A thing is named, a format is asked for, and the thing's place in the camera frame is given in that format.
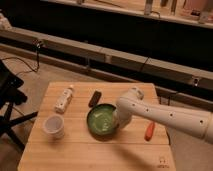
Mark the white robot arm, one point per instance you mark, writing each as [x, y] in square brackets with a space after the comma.
[196, 123]

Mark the orange carrot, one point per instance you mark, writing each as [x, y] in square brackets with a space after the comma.
[149, 131]

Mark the green ceramic bowl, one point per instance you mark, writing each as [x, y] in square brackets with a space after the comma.
[100, 120]

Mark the black office chair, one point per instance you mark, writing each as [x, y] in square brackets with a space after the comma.
[10, 93]

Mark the black rectangular block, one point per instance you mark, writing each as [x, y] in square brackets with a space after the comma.
[94, 99]

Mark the white plastic bottle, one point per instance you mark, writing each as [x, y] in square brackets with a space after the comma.
[64, 100]

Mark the white plastic cup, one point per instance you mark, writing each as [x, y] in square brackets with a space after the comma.
[54, 126]

